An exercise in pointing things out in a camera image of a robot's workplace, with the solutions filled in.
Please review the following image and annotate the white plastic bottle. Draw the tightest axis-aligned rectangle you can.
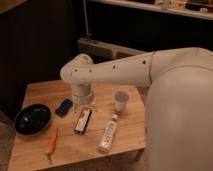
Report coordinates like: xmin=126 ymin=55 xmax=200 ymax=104
xmin=98 ymin=114 xmax=118 ymax=153

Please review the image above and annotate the grey baseboard heater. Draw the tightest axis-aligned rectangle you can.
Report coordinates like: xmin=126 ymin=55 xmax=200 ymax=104
xmin=77 ymin=37 xmax=143 ymax=59

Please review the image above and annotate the black ceramic bowl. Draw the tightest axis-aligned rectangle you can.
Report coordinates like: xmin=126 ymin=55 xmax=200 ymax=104
xmin=14 ymin=104 xmax=51 ymax=136

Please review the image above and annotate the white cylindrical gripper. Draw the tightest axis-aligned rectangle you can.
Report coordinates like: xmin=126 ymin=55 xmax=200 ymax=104
xmin=72 ymin=83 xmax=94 ymax=108

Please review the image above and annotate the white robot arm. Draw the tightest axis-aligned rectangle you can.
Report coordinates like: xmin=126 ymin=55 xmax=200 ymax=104
xmin=60 ymin=47 xmax=213 ymax=171

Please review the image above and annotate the wall shelf with items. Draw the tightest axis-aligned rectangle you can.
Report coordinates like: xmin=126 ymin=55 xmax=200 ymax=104
xmin=89 ymin=0 xmax=213 ymax=21

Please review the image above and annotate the orange carrot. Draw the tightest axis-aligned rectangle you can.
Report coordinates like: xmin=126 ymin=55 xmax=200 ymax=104
xmin=45 ymin=128 xmax=58 ymax=162

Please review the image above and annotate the blue rectangular sponge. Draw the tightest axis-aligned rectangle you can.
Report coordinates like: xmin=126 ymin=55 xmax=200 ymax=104
xmin=55 ymin=99 xmax=73 ymax=117

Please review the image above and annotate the white ceramic cup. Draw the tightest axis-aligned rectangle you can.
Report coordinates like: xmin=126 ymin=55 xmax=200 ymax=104
xmin=114 ymin=90 xmax=129 ymax=112

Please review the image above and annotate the wooden table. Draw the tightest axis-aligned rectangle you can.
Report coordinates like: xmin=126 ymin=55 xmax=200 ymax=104
xmin=8 ymin=84 xmax=145 ymax=171

